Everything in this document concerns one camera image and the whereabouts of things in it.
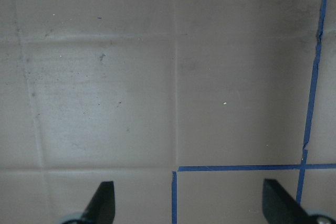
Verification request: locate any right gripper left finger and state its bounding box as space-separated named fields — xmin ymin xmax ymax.
xmin=60 ymin=181 xmax=116 ymax=224

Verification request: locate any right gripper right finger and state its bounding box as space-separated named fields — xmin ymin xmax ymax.
xmin=262 ymin=179 xmax=335 ymax=224

